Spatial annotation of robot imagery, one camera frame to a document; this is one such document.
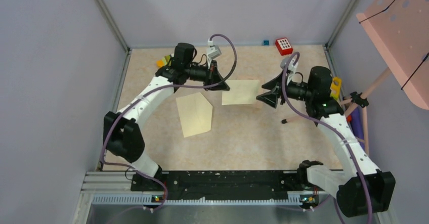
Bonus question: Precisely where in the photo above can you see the cream yellow envelope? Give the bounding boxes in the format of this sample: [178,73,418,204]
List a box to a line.
[176,93,213,138]

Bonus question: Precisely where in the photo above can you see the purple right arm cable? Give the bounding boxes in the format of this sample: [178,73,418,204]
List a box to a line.
[281,52,374,224]

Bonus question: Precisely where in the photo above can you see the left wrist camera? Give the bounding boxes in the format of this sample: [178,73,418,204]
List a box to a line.
[206,39,222,67]

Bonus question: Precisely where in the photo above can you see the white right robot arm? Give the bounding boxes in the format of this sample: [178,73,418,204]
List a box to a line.
[256,66,396,217]

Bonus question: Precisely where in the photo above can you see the purple rolled mat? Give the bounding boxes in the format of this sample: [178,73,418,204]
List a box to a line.
[347,108,365,150]

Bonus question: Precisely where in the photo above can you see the striped toy block stack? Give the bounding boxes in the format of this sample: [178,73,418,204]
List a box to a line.
[156,55,173,68]

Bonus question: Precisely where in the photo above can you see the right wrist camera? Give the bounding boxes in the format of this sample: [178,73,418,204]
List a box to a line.
[280,55,299,83]

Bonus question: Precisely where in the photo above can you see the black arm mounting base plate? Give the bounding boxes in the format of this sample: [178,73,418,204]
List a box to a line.
[131,170,325,205]

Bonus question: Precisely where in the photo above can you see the pink music stand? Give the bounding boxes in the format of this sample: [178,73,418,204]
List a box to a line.
[281,0,429,177]

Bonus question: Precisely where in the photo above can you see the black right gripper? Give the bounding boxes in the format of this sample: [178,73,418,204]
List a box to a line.
[256,69,315,108]

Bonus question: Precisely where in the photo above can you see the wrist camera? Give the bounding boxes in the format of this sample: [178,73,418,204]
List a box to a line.
[206,39,222,67]
[280,55,299,83]

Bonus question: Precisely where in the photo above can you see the red grid toy block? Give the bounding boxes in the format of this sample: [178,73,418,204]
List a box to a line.
[275,37,293,56]

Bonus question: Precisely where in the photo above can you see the yellow triangle toy block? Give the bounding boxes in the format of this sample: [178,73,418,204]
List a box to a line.
[330,77,342,100]

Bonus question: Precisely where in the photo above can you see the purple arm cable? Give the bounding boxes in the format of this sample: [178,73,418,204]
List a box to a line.
[100,33,238,224]
[281,52,374,224]

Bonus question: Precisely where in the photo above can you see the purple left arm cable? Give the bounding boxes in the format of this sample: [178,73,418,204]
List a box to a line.
[100,33,238,224]

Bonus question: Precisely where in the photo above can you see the aluminium frame rail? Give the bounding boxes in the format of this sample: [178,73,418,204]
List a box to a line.
[72,170,396,224]

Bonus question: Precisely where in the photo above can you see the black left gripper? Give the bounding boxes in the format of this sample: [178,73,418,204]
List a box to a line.
[184,59,230,91]

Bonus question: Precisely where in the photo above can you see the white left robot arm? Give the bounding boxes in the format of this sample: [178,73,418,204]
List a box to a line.
[103,41,230,190]

